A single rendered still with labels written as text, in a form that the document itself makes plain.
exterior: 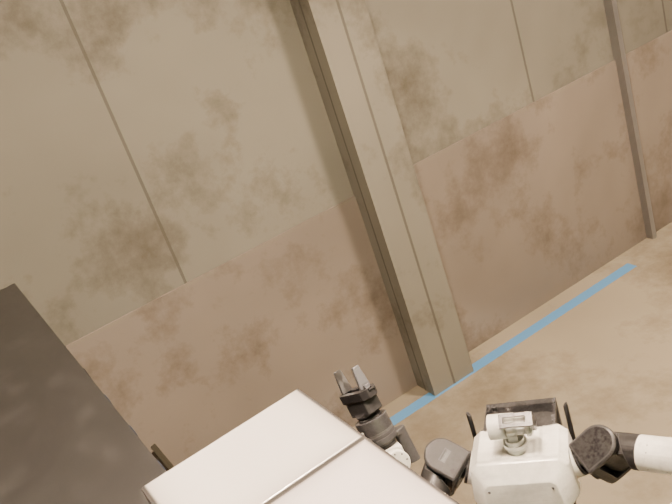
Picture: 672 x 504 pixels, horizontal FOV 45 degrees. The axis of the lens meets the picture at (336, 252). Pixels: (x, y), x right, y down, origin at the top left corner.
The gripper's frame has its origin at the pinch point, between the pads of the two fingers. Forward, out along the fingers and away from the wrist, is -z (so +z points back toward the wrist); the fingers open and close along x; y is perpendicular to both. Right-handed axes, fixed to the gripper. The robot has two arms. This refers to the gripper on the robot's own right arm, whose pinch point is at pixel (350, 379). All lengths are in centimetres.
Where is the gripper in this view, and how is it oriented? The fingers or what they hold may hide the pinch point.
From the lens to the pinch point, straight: 212.1
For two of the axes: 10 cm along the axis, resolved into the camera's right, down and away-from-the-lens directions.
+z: 4.6, 8.9, 0.2
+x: 5.4, -2.6, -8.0
